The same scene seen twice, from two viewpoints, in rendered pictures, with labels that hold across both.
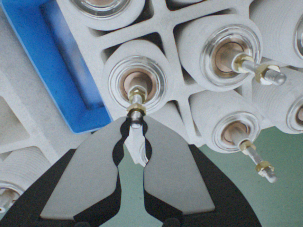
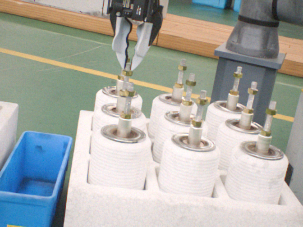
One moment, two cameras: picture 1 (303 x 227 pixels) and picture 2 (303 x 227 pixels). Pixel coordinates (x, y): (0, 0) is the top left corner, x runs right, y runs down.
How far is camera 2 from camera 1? 1.01 m
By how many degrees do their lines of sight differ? 101
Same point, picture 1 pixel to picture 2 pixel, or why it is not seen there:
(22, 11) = (23, 152)
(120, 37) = not seen: hidden behind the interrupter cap
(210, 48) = (171, 113)
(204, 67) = (167, 116)
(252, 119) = (206, 139)
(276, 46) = (220, 134)
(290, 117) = (242, 147)
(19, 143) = not seen: outside the picture
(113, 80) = (107, 105)
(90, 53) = (84, 133)
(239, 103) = not seen: hidden behind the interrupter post
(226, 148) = (185, 146)
